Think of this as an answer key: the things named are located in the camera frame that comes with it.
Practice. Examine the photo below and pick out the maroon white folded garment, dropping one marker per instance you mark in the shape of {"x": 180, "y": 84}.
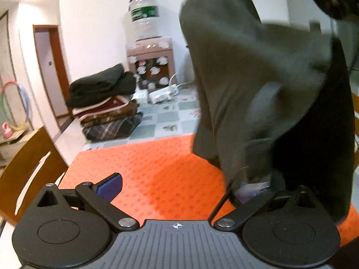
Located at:
{"x": 112, "y": 102}

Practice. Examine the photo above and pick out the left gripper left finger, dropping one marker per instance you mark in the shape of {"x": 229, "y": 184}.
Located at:
{"x": 97, "y": 200}

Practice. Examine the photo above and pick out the brown door frame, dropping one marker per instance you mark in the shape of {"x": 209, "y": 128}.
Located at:
{"x": 52, "y": 68}

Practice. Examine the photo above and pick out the pink kettlebell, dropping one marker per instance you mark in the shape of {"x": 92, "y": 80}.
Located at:
{"x": 7, "y": 131}

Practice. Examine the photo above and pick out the wooden chair left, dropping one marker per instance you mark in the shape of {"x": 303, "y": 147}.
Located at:
{"x": 36, "y": 164}

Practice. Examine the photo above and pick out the orange patterned table mat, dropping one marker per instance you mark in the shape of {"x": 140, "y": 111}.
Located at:
{"x": 162, "y": 179}

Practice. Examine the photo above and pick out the clear water bottle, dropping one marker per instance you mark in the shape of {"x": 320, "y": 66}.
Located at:
{"x": 145, "y": 18}

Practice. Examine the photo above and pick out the checkered tablecloth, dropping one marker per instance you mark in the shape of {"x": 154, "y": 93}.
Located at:
{"x": 179, "y": 116}

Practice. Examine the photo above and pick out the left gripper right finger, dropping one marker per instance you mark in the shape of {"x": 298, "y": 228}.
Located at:
{"x": 236, "y": 219}

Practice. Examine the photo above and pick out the white power strip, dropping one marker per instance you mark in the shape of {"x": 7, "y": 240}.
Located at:
{"x": 164, "y": 94}

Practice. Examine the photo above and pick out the colourful hula hoop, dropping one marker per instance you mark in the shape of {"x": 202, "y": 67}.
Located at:
{"x": 15, "y": 105}

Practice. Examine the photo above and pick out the pink water dispenser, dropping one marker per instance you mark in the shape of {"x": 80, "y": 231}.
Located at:
{"x": 151, "y": 61}

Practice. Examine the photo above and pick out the white side cabinet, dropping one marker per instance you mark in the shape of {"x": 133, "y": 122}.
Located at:
{"x": 10, "y": 147}

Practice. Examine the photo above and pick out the white charger adapter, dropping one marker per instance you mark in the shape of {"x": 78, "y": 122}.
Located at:
{"x": 141, "y": 96}

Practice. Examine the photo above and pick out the dark grey trousers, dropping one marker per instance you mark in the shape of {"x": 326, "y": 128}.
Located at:
{"x": 276, "y": 105}

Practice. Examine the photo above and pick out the black folded garment top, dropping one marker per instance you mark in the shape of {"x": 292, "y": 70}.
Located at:
{"x": 93, "y": 89}

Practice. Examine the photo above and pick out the grey plaid folded garment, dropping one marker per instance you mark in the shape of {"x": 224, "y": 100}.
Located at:
{"x": 119, "y": 129}

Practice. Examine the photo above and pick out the brown patterned folded garment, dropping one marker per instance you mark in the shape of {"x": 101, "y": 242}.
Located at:
{"x": 110, "y": 116}

